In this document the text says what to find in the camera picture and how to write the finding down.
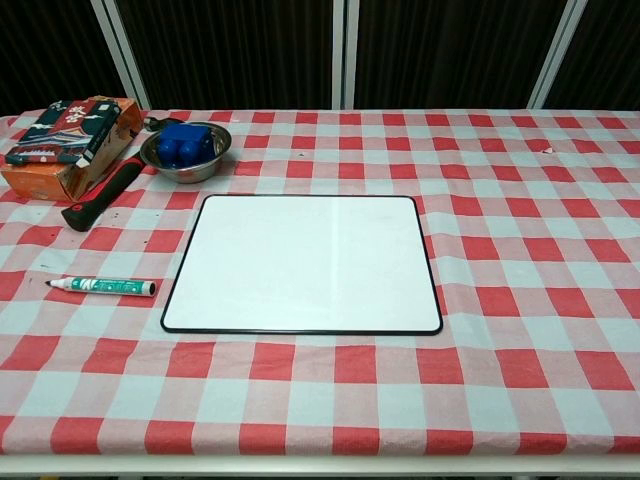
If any green whiteboard marker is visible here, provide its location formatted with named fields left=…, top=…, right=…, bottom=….
left=43, top=275, right=157, bottom=298

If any red white checked tablecloth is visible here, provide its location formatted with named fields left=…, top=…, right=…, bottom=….
left=0, top=108, right=640, bottom=457

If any white board with black rim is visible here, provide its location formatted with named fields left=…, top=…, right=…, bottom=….
left=159, top=193, right=444, bottom=335

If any stainless steel bowl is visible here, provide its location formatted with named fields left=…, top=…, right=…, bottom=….
left=139, top=121, right=232, bottom=185

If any blue ball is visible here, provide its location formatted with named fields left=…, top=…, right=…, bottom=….
left=178, top=140, right=203, bottom=167
left=157, top=137, right=179, bottom=166

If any blue block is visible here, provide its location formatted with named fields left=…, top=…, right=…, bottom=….
left=160, top=123, right=211, bottom=150

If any dark ribbed curtain panel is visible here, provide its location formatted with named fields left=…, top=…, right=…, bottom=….
left=115, top=0, right=336, bottom=111
left=0, top=0, right=126, bottom=119
left=542, top=0, right=640, bottom=112
left=352, top=0, right=571, bottom=111

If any dark printed carton box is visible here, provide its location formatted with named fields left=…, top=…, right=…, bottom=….
left=3, top=96, right=124, bottom=169

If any orange cardboard box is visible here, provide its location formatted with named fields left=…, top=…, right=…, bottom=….
left=0, top=98, right=143, bottom=203

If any white frame post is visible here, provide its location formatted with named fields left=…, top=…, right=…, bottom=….
left=330, top=0, right=357, bottom=111
left=101, top=0, right=152, bottom=110
left=527, top=0, right=587, bottom=110

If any hammer with black red handle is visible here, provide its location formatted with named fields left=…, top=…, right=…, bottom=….
left=60, top=115, right=174, bottom=234

